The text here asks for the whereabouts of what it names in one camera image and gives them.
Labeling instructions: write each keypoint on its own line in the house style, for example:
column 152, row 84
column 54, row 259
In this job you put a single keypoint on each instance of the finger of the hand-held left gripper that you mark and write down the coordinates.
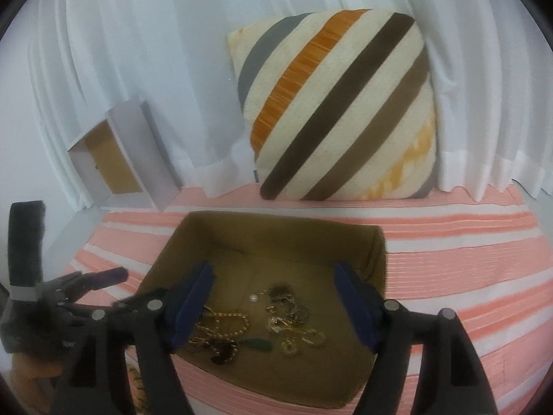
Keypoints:
column 129, row 299
column 108, row 276

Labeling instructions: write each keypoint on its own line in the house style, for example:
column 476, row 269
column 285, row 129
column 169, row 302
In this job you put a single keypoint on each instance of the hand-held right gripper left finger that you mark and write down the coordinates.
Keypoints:
column 190, row 304

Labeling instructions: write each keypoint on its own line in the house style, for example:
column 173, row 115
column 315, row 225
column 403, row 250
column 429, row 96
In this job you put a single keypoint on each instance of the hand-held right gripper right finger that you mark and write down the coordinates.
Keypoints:
column 354, row 304

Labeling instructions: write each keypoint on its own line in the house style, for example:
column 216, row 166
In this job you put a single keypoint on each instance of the gold hoop earring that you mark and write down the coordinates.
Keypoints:
column 288, row 346
column 314, row 338

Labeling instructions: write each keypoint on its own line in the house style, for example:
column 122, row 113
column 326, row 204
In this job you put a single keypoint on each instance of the pearl pin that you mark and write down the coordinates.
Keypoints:
column 253, row 298

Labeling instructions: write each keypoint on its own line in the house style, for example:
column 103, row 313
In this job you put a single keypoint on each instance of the gold ornament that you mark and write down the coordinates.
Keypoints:
column 285, row 300

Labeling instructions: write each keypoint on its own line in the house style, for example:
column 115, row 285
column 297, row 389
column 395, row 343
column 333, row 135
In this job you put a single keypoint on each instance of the green pendant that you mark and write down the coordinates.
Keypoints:
column 261, row 346

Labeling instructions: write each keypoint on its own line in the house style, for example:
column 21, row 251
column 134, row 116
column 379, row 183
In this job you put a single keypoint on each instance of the printed cardboard box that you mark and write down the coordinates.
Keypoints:
column 268, row 233

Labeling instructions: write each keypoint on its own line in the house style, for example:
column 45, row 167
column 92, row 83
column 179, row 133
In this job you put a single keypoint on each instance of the pink white striped cloth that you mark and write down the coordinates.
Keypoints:
column 453, row 246

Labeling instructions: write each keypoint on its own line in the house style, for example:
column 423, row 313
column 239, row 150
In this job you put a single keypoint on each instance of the white shallow box brown inside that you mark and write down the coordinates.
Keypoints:
column 108, row 160

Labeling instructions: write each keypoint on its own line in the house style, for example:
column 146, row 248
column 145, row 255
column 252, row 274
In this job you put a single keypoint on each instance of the diagonal striped pillow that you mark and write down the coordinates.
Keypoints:
column 337, row 108

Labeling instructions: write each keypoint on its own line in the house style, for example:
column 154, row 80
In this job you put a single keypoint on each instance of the white curtain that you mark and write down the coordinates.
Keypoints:
column 475, row 73
column 151, row 52

